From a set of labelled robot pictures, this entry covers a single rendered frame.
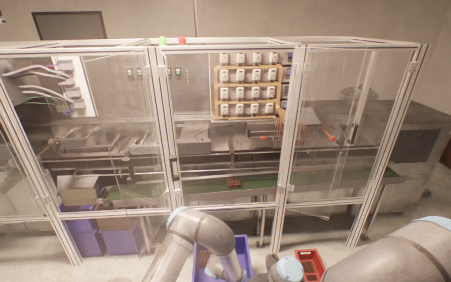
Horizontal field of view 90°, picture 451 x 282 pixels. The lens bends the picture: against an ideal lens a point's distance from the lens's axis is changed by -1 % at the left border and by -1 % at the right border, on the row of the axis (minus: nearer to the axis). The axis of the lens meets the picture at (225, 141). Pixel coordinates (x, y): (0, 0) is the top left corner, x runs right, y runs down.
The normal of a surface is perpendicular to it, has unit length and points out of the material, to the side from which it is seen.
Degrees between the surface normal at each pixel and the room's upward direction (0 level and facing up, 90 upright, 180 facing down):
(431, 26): 90
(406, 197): 90
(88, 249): 90
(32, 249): 0
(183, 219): 22
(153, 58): 90
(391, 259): 28
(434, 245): 5
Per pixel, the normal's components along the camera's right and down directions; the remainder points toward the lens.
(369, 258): -0.61, -0.79
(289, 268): 0.12, -0.70
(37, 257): 0.00, -0.89
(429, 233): -0.11, -0.96
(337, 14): 0.07, 0.46
